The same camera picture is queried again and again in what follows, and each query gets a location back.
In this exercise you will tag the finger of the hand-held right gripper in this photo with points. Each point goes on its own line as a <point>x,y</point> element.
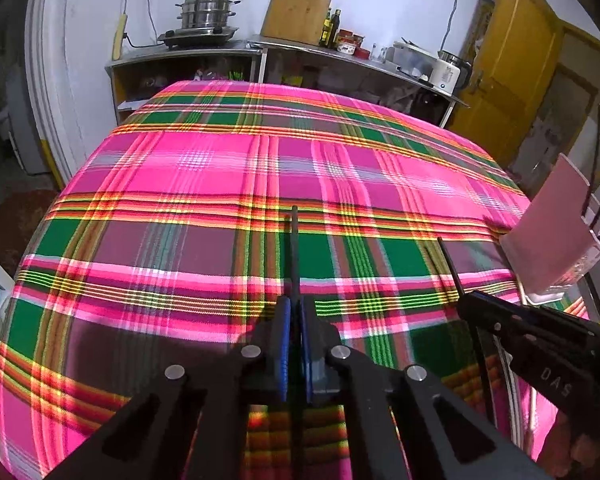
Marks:
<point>530,317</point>
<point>525,340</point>

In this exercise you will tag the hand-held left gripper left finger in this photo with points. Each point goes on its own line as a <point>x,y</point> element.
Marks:
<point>282,355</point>

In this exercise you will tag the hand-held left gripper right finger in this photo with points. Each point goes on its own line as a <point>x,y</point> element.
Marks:
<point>306,355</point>

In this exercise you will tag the metal chopstick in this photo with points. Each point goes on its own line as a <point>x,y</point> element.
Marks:
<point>505,395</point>
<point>532,415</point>

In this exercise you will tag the pink plastic utensil holder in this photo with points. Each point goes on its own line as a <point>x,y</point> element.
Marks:
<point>550,230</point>

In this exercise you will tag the pink plaid tablecloth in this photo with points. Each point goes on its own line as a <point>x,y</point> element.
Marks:
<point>205,185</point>

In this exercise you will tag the white electric kettle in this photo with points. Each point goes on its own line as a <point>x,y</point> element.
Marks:
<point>447,74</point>

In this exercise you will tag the yellow wooden door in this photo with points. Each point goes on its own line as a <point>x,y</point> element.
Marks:
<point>515,60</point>

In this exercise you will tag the white plastic container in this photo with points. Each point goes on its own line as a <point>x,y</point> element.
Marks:
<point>410,60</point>

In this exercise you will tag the stainless steel counter table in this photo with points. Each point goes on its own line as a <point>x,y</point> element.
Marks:
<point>330,57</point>

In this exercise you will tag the red patterned rug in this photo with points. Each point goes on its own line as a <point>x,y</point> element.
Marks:
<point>15,220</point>

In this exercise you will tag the clear drinking glass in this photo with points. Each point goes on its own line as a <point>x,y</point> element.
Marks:
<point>378,53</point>

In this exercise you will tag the labelled jar with red lid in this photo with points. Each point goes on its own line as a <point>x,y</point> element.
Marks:
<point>346,42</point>

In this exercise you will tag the black induction cooker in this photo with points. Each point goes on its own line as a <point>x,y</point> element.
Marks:
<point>195,37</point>

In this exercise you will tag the wooden cutting board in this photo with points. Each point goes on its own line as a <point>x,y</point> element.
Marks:
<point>297,10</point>

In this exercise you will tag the white appliance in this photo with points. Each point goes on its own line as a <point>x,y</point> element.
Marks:
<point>25,125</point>

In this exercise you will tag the stainless steel steamer pot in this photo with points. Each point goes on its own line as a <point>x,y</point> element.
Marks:
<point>207,10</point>

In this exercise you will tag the beige power strip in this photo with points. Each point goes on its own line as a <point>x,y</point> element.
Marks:
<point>119,37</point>

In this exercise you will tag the yellow wooden door frame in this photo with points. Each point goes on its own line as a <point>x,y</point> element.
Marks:
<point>580,50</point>

